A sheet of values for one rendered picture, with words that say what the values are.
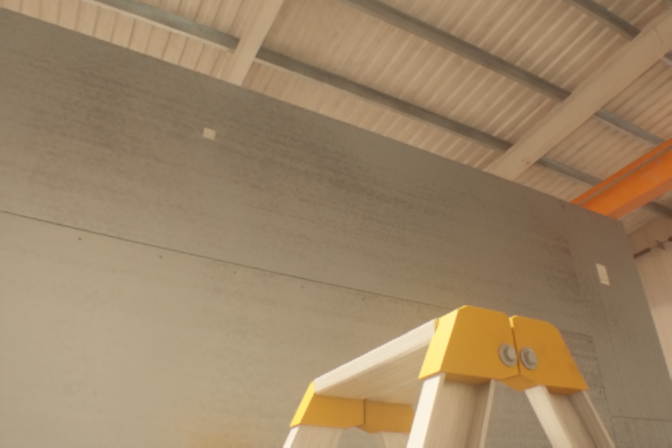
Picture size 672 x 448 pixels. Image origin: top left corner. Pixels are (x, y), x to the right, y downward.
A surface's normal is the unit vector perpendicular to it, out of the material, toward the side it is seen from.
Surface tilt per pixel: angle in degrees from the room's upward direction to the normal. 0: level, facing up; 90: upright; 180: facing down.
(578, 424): 88
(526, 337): 90
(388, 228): 90
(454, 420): 88
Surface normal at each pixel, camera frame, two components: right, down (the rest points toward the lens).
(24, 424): 0.46, -0.48
